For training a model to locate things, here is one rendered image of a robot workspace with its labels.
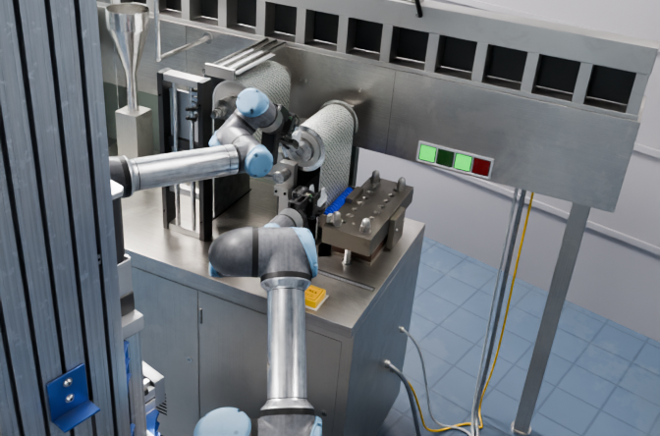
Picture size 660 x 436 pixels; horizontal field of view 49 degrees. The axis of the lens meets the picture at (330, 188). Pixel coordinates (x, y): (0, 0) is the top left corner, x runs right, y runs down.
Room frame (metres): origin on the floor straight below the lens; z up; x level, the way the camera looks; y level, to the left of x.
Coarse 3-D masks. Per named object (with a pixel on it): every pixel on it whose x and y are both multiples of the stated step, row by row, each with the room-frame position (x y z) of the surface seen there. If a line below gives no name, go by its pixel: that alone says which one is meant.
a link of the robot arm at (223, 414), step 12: (228, 408) 1.12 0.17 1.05; (204, 420) 1.09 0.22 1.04; (216, 420) 1.09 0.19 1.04; (228, 420) 1.09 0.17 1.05; (240, 420) 1.08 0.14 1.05; (252, 420) 1.10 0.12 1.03; (204, 432) 1.05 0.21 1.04; (216, 432) 1.05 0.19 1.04; (228, 432) 1.05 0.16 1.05; (240, 432) 1.05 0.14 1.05; (252, 432) 1.07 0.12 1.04
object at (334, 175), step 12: (348, 144) 2.16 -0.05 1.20; (336, 156) 2.07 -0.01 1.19; (348, 156) 2.17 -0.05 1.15; (324, 168) 1.99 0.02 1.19; (336, 168) 2.08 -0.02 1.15; (348, 168) 2.18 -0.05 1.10; (324, 180) 2.00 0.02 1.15; (336, 180) 2.09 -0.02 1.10; (348, 180) 2.19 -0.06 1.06; (336, 192) 2.10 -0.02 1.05
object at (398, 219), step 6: (402, 210) 2.07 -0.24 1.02; (396, 216) 2.03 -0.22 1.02; (402, 216) 2.06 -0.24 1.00; (390, 222) 2.01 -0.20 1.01; (396, 222) 2.01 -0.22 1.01; (402, 222) 2.07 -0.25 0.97; (390, 228) 2.01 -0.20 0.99; (396, 228) 2.02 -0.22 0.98; (402, 228) 2.08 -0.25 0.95; (390, 234) 2.01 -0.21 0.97; (396, 234) 2.03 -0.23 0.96; (402, 234) 2.09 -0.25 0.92; (390, 240) 2.00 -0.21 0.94; (396, 240) 2.03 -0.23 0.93; (390, 246) 2.00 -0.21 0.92
